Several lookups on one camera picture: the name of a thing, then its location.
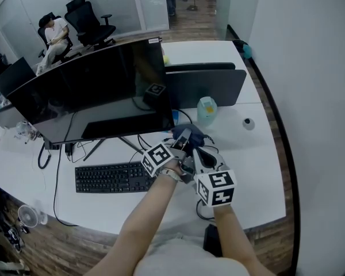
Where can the person's left forearm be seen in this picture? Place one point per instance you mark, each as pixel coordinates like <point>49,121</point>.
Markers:
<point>138,226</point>

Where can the pale green bottle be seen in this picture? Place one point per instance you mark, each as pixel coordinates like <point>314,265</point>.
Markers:
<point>207,112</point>

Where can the person's right forearm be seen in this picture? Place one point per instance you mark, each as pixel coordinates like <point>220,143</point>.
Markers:
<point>235,240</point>

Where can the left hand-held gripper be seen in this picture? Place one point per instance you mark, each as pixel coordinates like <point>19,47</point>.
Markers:
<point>156,157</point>

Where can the white desk fan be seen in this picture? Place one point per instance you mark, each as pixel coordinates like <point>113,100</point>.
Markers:
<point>27,216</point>

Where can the silver wristwatch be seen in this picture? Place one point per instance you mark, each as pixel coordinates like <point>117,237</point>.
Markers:
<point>171,175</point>

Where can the grey laptop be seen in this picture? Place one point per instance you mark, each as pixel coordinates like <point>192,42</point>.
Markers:
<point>5,116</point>

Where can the person's left hand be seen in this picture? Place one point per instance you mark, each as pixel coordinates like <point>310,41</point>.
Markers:
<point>175,165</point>

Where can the clear plastic bottle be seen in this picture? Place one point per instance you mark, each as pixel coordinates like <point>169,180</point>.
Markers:
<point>22,127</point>

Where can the black computer monitor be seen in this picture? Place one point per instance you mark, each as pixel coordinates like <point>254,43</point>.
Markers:
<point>14,76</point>

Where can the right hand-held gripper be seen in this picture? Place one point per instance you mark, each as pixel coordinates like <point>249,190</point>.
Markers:
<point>218,187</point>

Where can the black office chair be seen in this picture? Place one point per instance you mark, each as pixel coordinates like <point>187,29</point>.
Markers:
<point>86,22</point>
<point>69,47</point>

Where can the clear cup with brown contents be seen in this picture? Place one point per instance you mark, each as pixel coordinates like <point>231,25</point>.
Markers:
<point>31,135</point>

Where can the frosted glass panel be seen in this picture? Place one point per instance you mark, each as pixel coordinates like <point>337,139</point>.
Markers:
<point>224,7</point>

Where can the black plug adapter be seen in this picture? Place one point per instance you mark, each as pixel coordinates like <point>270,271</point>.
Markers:
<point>69,149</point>

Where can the person's grey shirt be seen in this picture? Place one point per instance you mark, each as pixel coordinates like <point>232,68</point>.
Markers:
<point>189,257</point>

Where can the black rectangular pad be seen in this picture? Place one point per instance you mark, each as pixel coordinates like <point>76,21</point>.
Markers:
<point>212,240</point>

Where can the blue cloth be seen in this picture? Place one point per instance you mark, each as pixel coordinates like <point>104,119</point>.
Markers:
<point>197,137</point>

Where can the black and white sneaker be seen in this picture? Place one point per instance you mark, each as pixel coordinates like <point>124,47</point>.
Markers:
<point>15,240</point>

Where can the large curved black monitor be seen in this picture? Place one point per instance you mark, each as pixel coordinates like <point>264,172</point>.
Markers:
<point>89,82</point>

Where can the yellow-green ball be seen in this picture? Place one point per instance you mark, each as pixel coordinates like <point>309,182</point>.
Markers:
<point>166,60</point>

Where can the glass wall with white blinds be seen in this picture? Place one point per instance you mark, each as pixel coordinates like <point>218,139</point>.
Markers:
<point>118,4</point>

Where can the black keyboard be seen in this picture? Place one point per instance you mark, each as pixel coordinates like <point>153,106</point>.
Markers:
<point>109,178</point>

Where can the small white round device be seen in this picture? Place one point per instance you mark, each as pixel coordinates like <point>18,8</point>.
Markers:
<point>248,124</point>

